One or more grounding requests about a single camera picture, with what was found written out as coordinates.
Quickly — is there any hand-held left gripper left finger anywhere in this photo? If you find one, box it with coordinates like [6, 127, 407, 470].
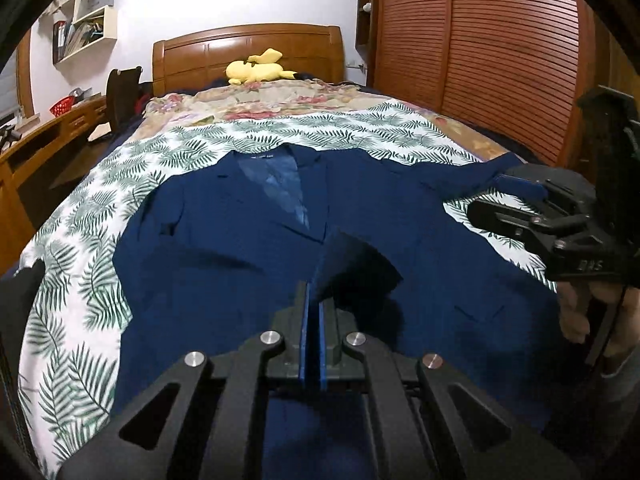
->
[60, 282, 307, 480]

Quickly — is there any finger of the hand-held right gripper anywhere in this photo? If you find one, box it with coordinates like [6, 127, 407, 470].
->
[492, 166, 596, 221]
[467, 200, 591, 256]

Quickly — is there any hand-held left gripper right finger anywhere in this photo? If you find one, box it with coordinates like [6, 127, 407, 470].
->
[320, 299, 581, 480]

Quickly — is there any navy blue suit jacket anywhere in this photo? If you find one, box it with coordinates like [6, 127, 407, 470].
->
[112, 142, 566, 480]

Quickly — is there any person's right hand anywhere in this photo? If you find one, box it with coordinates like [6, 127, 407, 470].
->
[557, 280, 640, 376]

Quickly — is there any brown patterned bedspread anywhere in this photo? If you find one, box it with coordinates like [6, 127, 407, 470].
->
[430, 110, 511, 161]

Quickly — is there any wooden door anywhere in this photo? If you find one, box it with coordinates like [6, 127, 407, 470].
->
[590, 10, 640, 186]

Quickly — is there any wooden louvered wardrobe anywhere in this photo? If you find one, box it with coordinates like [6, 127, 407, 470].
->
[372, 0, 601, 166]

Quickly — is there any green leaf print bedsheet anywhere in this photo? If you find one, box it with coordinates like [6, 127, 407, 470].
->
[17, 101, 558, 480]

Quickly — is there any wooden open shelf unit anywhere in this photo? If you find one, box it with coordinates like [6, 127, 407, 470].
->
[356, 0, 376, 53]

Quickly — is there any floral blanket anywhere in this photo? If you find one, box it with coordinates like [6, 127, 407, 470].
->
[142, 80, 386, 126]

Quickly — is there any yellow plush toy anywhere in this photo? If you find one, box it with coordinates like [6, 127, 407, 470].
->
[225, 48, 297, 86]

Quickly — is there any wooden bed headboard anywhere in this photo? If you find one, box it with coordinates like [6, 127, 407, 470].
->
[152, 25, 346, 98]

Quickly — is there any dark wooden chair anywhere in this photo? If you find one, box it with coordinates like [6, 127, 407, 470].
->
[106, 67, 144, 133]

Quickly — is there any wooden desk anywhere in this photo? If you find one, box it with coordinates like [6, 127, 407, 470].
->
[0, 95, 113, 271]

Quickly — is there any row of books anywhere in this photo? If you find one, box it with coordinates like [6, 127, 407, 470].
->
[54, 17, 106, 61]

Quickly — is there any window with blinds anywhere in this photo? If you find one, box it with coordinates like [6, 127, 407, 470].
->
[0, 30, 37, 126]

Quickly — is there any white wall shelf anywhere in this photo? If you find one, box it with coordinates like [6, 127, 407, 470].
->
[52, 0, 123, 66]

